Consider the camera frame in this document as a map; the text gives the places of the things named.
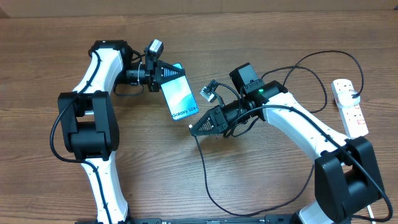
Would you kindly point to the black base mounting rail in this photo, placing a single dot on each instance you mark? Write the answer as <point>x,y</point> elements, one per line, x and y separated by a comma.
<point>211,221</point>

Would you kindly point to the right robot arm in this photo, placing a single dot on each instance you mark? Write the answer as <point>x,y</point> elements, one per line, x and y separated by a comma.
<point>347,176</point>

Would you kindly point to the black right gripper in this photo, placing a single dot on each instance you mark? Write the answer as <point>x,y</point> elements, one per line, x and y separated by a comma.
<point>221,126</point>

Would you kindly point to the white USB charger plug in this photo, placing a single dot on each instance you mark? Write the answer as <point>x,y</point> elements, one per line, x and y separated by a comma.
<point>347,99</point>

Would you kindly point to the white power strip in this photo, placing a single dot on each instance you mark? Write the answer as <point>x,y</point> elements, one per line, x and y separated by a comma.
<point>352,117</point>

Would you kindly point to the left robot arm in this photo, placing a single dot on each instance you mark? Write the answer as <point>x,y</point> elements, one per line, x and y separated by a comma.
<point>89,125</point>

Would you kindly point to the blue Galaxy smartphone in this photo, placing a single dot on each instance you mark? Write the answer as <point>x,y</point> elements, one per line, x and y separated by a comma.
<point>179,97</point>

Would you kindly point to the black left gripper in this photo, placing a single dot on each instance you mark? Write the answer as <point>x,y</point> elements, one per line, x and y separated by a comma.
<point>154,71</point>

